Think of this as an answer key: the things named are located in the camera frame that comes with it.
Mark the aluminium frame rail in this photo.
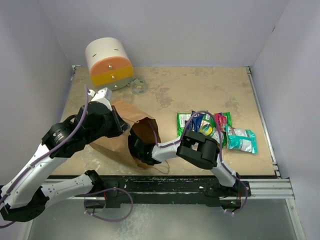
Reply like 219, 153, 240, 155
51, 66, 294, 199

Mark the green white snack packet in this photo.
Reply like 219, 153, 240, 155
177, 111, 232, 137

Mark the blue white chips bag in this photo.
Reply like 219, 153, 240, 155
184, 113, 208, 133

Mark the teal snack packet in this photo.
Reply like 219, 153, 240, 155
225, 125, 258, 154

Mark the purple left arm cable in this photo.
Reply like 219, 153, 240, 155
0, 84, 91, 228

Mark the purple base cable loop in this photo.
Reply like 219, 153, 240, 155
83, 184, 136, 222

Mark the white cylindrical mini drawer cabinet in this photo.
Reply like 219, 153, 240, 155
84, 37, 134, 91

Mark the yellow green snack bag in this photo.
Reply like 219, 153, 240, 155
200, 112, 232, 147

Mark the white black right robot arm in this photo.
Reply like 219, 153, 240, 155
128, 130, 240, 196

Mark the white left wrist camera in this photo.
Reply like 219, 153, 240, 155
88, 87, 112, 110

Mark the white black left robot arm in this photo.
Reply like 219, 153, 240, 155
0, 101, 130, 223

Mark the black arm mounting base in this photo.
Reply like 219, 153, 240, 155
84, 175, 251, 211

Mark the brown paper bag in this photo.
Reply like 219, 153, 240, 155
90, 99, 170, 175

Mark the pink red snack packet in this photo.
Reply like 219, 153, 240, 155
214, 113, 228, 132

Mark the clear tape roll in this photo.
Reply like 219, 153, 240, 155
130, 78, 147, 95

